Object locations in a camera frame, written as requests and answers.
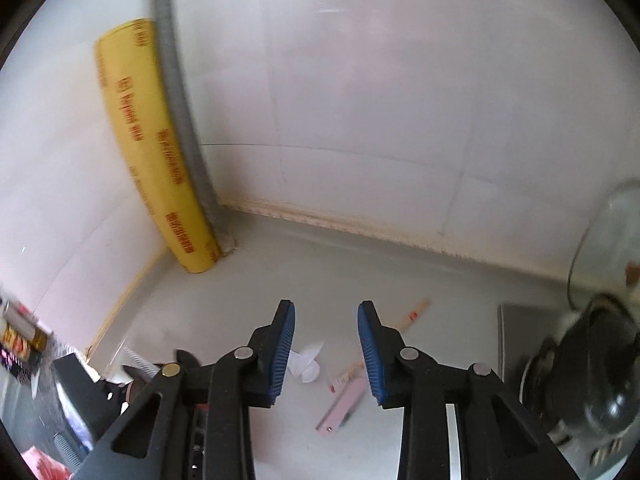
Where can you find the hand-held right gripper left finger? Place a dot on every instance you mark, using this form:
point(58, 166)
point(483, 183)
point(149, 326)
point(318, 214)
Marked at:
point(282, 355)

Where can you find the glass pot lid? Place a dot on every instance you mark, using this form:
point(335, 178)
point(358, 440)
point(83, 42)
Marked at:
point(595, 240)

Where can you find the black wok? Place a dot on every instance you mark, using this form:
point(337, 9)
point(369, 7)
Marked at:
point(605, 360)

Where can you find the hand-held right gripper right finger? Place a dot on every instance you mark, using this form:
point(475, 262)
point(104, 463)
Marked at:
point(372, 355)

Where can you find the wooden chopsticks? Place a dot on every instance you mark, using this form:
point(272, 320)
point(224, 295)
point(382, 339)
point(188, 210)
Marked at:
point(412, 316)

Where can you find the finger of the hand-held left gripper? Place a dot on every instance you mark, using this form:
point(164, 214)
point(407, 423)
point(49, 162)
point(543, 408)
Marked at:
point(186, 355)

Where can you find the steel gas stove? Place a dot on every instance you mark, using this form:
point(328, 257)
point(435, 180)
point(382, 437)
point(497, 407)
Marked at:
point(512, 340)

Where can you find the yellow cling wrap roll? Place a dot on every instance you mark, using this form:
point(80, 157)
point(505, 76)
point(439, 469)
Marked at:
point(150, 160)

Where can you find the grey pipe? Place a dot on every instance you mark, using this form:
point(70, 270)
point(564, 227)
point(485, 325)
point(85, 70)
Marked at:
point(185, 110)

